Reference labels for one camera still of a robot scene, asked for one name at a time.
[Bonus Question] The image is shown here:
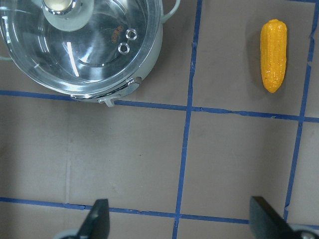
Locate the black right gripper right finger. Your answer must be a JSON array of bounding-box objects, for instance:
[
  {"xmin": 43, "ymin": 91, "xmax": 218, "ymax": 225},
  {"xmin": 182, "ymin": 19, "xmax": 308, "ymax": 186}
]
[{"xmin": 249, "ymin": 196, "xmax": 301, "ymax": 239}]

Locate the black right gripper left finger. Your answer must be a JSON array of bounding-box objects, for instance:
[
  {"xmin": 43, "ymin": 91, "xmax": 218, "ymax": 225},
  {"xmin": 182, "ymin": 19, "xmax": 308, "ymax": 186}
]
[{"xmin": 76, "ymin": 199, "xmax": 110, "ymax": 239}]

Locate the yellow plastic corn cob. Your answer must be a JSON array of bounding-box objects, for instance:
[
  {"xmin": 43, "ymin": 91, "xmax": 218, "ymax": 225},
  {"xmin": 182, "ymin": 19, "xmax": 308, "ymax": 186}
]
[{"xmin": 260, "ymin": 19, "xmax": 288, "ymax": 94}]

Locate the pale green electric pot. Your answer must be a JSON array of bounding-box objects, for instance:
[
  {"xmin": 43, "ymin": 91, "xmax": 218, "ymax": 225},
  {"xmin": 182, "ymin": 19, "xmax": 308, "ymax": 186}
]
[{"xmin": 0, "ymin": 0, "xmax": 181, "ymax": 108}]

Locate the glass pot lid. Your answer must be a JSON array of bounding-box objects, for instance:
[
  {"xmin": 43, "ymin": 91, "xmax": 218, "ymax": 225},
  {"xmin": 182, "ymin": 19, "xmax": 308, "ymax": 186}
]
[{"xmin": 0, "ymin": 0, "xmax": 159, "ymax": 94}]

